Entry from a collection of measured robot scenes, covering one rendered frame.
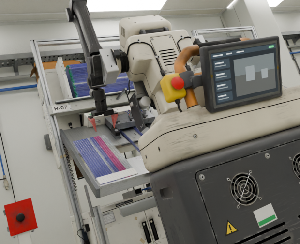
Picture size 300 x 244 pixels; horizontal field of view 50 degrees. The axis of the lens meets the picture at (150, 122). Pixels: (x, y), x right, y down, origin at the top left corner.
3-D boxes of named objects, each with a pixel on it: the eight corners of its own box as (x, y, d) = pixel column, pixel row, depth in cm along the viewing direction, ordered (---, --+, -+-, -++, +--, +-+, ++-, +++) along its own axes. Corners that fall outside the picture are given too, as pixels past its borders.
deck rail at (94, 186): (100, 197, 168) (99, 188, 165) (96, 198, 167) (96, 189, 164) (62, 136, 222) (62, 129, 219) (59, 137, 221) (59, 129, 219)
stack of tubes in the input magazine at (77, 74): (140, 87, 247) (130, 56, 252) (76, 98, 224) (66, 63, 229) (134, 94, 258) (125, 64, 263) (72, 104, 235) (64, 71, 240)
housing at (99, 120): (147, 122, 250) (148, 106, 243) (88, 135, 227) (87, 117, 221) (142, 118, 256) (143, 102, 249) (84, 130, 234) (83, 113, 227)
